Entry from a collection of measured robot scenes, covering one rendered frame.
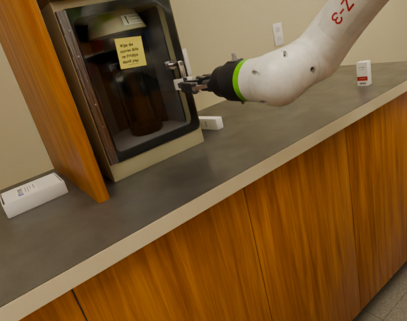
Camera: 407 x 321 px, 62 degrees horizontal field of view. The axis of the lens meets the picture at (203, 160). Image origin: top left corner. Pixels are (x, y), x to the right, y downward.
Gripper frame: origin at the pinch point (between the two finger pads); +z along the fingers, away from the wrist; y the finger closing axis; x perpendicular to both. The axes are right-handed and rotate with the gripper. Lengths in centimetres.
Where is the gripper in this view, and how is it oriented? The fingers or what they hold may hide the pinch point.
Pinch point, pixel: (185, 83)
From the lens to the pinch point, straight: 97.9
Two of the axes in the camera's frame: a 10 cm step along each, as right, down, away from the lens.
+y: -7.8, 3.8, -4.9
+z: -5.8, -1.6, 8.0
